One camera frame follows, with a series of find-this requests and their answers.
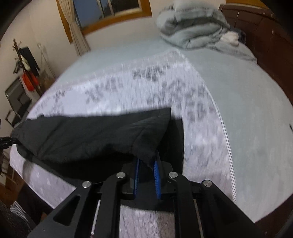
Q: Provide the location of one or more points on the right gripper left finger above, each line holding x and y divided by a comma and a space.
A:
93, 209

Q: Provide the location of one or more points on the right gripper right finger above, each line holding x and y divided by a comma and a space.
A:
200, 209

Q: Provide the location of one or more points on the black pants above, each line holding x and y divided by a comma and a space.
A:
93, 148

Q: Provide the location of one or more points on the black chair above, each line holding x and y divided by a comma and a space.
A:
19, 102

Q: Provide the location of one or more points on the coat rack with clothes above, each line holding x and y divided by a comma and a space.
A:
26, 61

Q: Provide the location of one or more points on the pale green bed sheet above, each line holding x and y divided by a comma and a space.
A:
258, 119

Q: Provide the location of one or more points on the beige curtain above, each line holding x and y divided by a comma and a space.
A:
68, 10

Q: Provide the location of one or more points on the grey leaf-pattern bedspread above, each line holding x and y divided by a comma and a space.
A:
163, 80

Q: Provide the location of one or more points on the white pillow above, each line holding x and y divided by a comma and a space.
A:
231, 38

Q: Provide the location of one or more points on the brown wooden headboard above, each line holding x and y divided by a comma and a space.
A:
266, 38

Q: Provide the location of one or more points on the folded grey duvet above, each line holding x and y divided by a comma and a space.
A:
192, 25

